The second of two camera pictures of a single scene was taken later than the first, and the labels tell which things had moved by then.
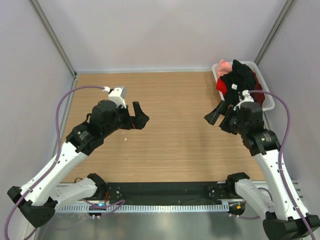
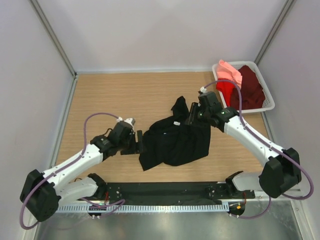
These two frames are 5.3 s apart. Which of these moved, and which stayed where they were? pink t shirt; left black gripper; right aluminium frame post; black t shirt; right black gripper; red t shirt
Moved: black t shirt; left black gripper; right black gripper
Stayed: right aluminium frame post; red t shirt; pink t shirt
